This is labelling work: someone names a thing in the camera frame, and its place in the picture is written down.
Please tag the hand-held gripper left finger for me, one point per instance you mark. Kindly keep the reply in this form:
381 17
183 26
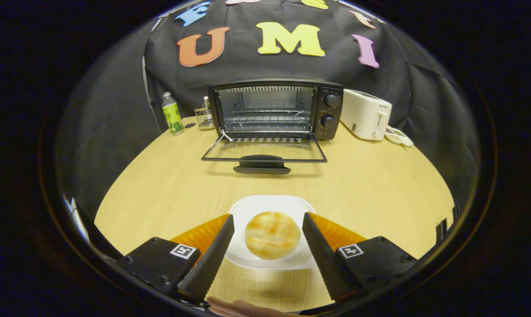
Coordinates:
212 257

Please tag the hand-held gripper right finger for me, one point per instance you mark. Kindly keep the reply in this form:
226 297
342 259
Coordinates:
324 257

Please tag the round golden bread bun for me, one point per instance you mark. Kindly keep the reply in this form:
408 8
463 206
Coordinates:
272 234

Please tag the black toaster oven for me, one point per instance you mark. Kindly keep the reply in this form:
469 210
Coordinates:
329 112

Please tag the white pop-up toaster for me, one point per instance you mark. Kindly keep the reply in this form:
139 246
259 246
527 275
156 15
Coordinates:
364 115

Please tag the white square plate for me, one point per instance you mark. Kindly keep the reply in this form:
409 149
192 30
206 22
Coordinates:
269 203

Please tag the black table edge clamp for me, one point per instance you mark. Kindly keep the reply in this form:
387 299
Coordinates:
441 230

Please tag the white divided snack tray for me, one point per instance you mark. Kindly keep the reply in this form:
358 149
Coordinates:
399 138

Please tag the green label plastic bottle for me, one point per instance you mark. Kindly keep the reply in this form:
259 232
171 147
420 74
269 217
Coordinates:
173 115

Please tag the black backdrop cloth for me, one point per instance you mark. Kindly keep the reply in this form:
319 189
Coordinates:
115 110

